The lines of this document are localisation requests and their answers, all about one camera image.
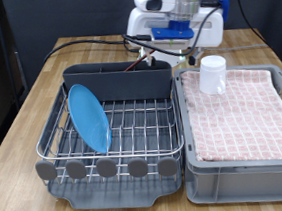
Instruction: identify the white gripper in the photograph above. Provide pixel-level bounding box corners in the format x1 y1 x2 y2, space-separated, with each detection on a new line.
124 0 229 72

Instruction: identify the white plastic mug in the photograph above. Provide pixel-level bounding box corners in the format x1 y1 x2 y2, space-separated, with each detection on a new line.
196 53 230 97

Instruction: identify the blue plastic plate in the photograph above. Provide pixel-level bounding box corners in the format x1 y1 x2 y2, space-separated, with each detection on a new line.
66 81 114 157

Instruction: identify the dark grey cutlery holder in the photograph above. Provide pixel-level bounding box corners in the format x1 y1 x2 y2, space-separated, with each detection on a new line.
61 54 175 109

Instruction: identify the pink checked towel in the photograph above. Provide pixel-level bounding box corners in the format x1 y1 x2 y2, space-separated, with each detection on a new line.
179 61 282 170

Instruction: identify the grey plastic crate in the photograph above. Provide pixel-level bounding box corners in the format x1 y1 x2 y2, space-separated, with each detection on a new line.
172 59 282 211

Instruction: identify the grey plastic drain tray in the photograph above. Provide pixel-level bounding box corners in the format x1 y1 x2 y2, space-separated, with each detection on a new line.
28 71 191 211

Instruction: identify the black metal stand pole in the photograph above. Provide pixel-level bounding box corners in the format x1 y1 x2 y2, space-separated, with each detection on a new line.
0 0 23 112

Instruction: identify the wrist camera on blue mount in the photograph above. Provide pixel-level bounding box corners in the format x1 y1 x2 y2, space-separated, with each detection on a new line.
149 18 197 49

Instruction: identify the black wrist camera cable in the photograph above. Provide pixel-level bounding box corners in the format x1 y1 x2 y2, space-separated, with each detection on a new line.
118 0 257 63

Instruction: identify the grey table cable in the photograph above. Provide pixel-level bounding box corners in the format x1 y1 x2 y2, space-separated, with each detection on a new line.
205 40 270 54

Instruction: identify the blue cable clip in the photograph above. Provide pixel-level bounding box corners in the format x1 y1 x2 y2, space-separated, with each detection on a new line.
216 0 233 24

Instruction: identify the thin black background cable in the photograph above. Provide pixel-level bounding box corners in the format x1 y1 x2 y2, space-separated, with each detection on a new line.
233 0 266 44

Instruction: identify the thick black table cable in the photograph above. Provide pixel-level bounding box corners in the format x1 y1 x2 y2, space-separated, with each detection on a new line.
41 30 144 63

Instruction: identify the metal wire dish rack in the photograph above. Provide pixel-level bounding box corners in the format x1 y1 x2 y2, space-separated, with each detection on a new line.
27 71 188 192

